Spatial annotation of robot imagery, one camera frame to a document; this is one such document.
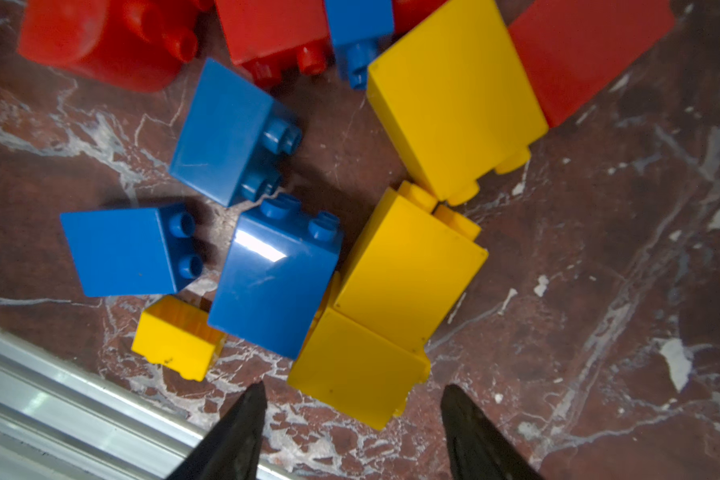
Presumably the aluminium cage frame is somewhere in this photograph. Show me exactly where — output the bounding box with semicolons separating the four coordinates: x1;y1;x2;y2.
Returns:
0;328;291;479

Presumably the red lego pile bottom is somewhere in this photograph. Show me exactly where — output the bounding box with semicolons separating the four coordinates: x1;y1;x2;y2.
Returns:
215;0;332;90

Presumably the small yellow lego front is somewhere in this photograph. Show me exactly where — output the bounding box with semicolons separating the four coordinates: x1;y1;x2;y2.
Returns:
132;296;227;382

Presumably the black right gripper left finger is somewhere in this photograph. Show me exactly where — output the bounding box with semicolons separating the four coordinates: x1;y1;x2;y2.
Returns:
167;381;267;480

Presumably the blue lego in pile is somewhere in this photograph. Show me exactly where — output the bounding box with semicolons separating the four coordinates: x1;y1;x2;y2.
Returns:
324;0;395;90

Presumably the long red lego brick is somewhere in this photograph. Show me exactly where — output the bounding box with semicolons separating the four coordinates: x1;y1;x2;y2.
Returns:
392;0;447;35

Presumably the yellow lego pile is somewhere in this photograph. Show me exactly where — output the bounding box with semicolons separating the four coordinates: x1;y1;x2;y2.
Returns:
367;0;549;205

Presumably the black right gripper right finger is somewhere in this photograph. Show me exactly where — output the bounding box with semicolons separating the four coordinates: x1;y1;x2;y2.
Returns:
440;384;543;480

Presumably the red square lego right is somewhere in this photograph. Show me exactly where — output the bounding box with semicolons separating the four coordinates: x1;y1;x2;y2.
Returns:
509;0;675;127

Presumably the blue small lego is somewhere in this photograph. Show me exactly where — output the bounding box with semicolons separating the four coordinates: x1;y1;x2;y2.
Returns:
169;58;303;207

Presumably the blue lego front right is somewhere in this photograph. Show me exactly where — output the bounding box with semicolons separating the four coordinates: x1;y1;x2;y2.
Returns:
208;193;344;360

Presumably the blue lego front left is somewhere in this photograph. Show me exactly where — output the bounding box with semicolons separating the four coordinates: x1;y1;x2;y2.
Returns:
60;203;203;297

